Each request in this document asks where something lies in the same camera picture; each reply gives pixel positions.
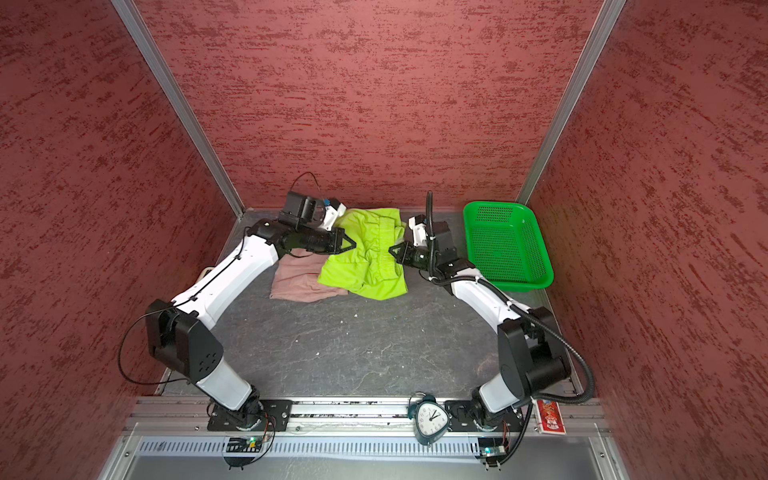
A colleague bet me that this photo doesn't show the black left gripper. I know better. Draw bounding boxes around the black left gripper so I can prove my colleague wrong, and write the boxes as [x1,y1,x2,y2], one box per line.
[299,224,357,255]

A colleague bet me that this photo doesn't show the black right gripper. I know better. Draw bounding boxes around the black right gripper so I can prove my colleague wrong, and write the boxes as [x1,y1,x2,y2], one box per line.
[388,241,439,271]

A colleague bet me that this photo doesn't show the lime green shorts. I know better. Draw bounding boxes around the lime green shorts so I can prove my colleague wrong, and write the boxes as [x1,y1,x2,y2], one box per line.
[318,208,408,301]

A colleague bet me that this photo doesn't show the pink shorts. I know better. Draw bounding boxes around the pink shorts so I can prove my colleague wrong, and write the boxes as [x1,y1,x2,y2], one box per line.
[270,250,348,303]

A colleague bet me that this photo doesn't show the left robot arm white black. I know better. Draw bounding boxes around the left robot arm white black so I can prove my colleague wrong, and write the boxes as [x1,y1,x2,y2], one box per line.
[145,191,356,430]

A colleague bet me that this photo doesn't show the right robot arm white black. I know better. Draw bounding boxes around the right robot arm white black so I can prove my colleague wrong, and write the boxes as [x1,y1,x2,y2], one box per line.
[389,215,572,416]

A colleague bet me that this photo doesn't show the green plastic basket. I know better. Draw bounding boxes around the green plastic basket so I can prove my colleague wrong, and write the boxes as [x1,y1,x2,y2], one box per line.
[463,201,554,292]

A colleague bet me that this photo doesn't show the teal alarm clock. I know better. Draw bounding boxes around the teal alarm clock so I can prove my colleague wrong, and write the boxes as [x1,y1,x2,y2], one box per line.
[407,392,450,447]

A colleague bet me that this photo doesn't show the right circuit board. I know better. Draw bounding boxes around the right circuit board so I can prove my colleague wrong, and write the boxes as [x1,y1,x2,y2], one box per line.
[477,437,509,464]

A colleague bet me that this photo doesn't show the circuit board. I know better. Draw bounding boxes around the circuit board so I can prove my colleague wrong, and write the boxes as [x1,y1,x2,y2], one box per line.
[225,437,263,455]
[477,437,509,464]

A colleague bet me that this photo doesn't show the left circuit board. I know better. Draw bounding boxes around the left circuit board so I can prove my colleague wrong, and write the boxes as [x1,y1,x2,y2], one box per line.
[225,437,263,455]

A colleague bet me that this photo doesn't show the red card packet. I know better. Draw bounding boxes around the red card packet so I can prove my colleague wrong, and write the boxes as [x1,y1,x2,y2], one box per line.
[535,399,567,435]

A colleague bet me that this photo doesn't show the black corrugated cable conduit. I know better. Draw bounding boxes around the black corrugated cable conduit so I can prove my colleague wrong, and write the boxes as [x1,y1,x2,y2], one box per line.
[424,190,596,466]

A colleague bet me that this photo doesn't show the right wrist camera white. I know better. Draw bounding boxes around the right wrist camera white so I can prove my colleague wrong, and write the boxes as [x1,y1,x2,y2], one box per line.
[408,214,429,247]

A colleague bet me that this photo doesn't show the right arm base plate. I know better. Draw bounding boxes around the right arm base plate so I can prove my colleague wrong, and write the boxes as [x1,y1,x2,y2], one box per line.
[444,400,523,433]

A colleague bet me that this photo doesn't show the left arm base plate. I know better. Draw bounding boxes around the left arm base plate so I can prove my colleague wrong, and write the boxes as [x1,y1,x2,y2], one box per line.
[207,399,294,432]

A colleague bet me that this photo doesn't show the aluminium front rail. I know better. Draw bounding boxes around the aluminium front rail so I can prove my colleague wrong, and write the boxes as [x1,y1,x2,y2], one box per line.
[122,396,612,437]

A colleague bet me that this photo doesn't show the left aluminium corner post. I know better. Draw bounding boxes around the left aluminium corner post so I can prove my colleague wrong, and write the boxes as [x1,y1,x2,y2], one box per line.
[111,0,246,219]

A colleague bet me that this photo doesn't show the aluminium corner post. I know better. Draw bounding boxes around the aluminium corner post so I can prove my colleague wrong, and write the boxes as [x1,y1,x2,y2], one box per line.
[517,0,626,204]
[111,0,246,219]

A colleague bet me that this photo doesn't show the right aluminium corner post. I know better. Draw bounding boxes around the right aluminium corner post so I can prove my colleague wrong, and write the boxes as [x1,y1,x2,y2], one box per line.
[517,0,626,204]

